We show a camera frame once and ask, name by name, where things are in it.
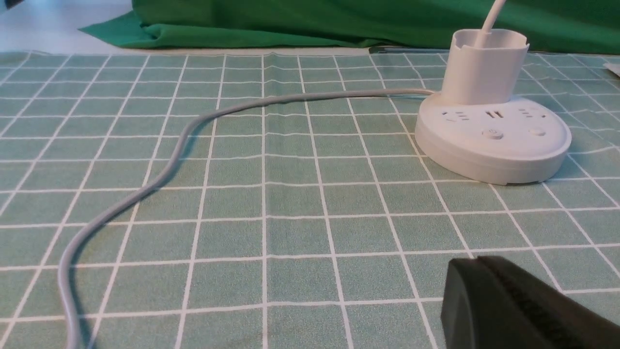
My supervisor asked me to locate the grey power cable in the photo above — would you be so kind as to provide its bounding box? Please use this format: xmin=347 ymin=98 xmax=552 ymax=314
xmin=57 ymin=88 xmax=435 ymax=349

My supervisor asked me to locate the white desk lamp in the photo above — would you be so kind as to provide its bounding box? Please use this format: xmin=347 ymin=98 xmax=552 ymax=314
xmin=414 ymin=0 xmax=572 ymax=185

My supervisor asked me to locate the green checked tablecloth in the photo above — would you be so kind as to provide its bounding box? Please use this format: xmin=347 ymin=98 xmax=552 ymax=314
xmin=0 ymin=52 xmax=620 ymax=349

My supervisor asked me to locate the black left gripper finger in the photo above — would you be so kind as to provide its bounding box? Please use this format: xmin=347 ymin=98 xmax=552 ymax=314
xmin=441 ymin=255 xmax=620 ymax=349

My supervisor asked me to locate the green backdrop cloth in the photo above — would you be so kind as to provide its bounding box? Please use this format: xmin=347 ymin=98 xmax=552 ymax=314
xmin=80 ymin=0 xmax=620 ymax=55

